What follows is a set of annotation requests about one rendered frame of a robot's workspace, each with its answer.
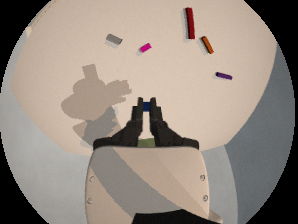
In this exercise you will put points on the grey rod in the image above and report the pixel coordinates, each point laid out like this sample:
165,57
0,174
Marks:
114,38

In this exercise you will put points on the orange rod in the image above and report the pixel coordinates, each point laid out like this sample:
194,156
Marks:
207,44

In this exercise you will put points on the purple rod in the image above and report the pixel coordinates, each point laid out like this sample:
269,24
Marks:
218,74

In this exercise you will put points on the dark red rod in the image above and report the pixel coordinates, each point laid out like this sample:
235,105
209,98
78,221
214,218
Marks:
190,23

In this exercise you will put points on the magenta rectangular block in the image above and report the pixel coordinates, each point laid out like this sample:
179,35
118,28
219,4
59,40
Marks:
145,47

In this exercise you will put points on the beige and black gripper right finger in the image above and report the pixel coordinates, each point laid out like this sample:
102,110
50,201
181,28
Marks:
163,135

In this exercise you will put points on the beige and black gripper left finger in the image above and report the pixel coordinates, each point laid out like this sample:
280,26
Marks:
127,135

